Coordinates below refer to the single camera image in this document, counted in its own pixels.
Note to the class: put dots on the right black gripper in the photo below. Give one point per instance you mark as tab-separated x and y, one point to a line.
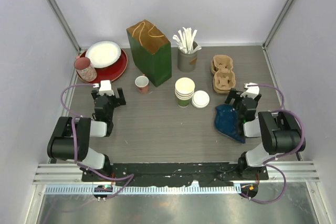
233	94

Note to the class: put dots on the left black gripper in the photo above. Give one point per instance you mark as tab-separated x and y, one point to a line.
118	102

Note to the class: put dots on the stack of white lids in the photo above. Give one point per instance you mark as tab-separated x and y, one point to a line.
200	99

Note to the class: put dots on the stack of green paper cups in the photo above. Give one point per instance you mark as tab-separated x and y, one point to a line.
184	91

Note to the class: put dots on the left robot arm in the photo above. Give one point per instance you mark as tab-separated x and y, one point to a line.
70	138

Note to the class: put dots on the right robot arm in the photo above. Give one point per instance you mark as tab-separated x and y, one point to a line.
280	131

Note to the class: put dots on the cardboard cup carrier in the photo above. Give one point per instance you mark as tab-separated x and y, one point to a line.
223	75

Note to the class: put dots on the blue leaf-shaped dish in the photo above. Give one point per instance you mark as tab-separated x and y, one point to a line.
226	122

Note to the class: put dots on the floral pink tumbler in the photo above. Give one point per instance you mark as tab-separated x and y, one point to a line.
84	69

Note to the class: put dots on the white paper plate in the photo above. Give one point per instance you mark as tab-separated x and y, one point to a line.
103	54

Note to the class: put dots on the green paper bag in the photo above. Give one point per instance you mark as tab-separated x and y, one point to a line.
151	51

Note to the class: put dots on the grey straw holder cup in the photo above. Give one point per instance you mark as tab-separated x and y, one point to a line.
186	62

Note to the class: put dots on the white wrapped straws bundle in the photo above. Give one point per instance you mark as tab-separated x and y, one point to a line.
185	41

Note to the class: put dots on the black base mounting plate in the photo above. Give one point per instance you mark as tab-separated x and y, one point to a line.
207	174

